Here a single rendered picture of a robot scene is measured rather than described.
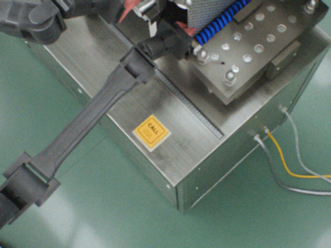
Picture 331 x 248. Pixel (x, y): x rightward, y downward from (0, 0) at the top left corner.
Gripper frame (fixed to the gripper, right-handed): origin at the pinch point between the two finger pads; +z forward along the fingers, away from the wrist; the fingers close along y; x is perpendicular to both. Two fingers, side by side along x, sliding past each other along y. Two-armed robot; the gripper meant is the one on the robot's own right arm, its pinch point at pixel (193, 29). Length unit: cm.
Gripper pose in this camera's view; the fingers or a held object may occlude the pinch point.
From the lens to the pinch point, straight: 148.6
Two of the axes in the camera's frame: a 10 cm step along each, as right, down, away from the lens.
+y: 6.7, 7.0, -2.5
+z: 6.6, -4.1, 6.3
